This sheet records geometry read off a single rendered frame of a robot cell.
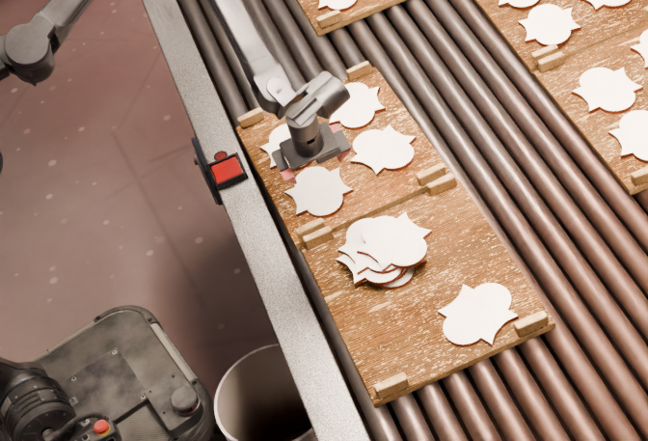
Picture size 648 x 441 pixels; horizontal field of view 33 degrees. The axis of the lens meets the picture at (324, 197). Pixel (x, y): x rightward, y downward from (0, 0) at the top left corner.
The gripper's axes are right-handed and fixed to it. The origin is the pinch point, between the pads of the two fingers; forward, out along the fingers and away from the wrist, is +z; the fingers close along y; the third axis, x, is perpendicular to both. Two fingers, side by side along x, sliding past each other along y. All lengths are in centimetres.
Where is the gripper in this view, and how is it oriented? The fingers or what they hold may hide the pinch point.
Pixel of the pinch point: (316, 168)
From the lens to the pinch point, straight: 216.4
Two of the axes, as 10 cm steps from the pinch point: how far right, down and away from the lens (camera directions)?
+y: 9.0, -4.3, 0.9
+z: 1.4, 4.8, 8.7
